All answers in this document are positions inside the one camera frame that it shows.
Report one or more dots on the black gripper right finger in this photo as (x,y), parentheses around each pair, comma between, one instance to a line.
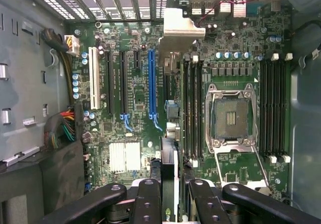
(208,206)

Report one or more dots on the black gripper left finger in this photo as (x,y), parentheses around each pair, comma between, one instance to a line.
(148,204)

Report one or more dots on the silver chipset heatsink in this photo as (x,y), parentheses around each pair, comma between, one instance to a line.
(124,157)

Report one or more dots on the silver socket cover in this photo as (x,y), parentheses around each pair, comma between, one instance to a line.
(235,149)

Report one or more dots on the CPU socket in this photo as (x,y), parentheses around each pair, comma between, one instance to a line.
(232,118)

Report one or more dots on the RAM slot black clips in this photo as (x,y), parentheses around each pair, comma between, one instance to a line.
(277,108)
(262,108)
(200,108)
(186,108)

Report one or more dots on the long black expansion slot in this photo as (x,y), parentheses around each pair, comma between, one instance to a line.
(123,83)
(109,83)
(166,88)

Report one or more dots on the blue expansion slot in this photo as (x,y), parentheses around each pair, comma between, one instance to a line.
(151,83)

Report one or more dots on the green motherboard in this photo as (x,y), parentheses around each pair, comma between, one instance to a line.
(136,83)

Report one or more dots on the white expansion slot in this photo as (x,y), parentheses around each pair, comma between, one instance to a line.
(94,78)

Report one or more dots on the open grey PC case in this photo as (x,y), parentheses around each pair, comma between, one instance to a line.
(306,108)

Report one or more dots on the short black expansion slot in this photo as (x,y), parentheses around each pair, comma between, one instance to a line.
(137,59)

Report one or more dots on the white power connector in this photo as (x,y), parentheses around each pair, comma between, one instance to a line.
(74,45)

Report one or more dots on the black plastic air duct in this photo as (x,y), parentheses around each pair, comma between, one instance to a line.
(60,178)

